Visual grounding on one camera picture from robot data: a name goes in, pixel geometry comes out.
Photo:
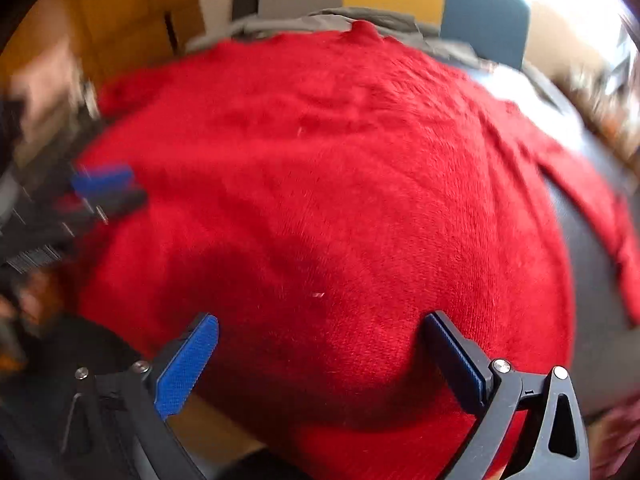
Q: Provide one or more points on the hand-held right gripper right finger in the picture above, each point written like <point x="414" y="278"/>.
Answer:
<point x="457" y="360"/>

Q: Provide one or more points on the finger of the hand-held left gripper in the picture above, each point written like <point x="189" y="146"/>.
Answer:
<point x="102" y="179"/>
<point x="122" y="204"/>

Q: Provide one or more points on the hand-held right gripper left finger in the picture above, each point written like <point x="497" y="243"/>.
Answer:
<point x="187" y="365"/>

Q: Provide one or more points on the red knitted sweater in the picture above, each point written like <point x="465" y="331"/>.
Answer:
<point x="325" y="185"/>

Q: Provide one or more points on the black padded table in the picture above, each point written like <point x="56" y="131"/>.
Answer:
<point x="595" y="285"/>

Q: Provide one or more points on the wooden wardrobe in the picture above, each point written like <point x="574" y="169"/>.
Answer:
<point x="125" y="10"/>

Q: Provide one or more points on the grey garment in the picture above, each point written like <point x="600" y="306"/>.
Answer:
<point x="320" y="20"/>

